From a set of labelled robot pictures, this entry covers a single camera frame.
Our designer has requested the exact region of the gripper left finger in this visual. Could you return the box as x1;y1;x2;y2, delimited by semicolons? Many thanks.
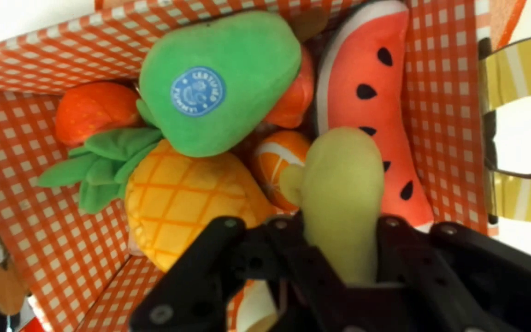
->
129;213;342;332

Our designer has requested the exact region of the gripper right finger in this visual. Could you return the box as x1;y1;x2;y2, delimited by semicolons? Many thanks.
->
375;215;531;332

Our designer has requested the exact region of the yellow banana plushie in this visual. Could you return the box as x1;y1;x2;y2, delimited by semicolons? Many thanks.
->
278;127;384;285

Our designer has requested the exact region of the yellow pineapple plushie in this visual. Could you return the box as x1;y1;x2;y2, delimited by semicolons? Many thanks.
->
37;128;278;273

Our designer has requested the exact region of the orange slice plushie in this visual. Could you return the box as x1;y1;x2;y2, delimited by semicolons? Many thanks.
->
249;130;312;213

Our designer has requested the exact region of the red checked cardboard box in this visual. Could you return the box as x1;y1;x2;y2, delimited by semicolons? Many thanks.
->
0;0;531;332

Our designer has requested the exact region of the red strawberry plushie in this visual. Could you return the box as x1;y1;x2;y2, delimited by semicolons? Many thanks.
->
55;81;144;148

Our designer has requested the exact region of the orange red round plushie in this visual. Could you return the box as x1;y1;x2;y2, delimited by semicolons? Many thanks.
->
263;46;316;130

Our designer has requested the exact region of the green pear plushie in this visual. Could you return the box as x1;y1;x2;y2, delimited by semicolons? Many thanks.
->
136;10;302;158

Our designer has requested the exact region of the red watermelon slice plushie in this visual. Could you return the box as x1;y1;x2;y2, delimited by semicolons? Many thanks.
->
315;0;435;232

